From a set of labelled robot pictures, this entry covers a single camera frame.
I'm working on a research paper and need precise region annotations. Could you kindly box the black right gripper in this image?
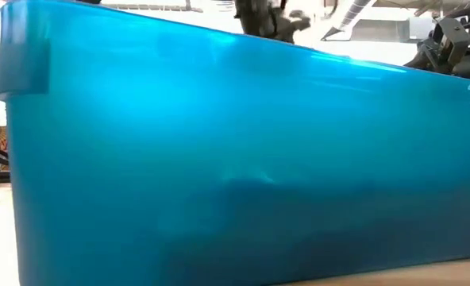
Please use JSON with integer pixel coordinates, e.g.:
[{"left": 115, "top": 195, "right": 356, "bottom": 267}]
[{"left": 403, "top": 17, "right": 470, "bottom": 76}]

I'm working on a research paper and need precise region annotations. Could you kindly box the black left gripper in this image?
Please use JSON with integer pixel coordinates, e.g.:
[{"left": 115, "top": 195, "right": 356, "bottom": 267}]
[{"left": 233, "top": 0, "right": 312, "bottom": 44}]

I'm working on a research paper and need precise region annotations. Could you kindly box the blue plastic basket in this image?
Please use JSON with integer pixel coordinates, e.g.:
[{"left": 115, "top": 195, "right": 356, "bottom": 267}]
[{"left": 0, "top": 0, "right": 470, "bottom": 286}]

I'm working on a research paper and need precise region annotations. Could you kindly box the silver ventilation duct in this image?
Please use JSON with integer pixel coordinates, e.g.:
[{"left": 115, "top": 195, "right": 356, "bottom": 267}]
[{"left": 320, "top": 0, "right": 373, "bottom": 41}]

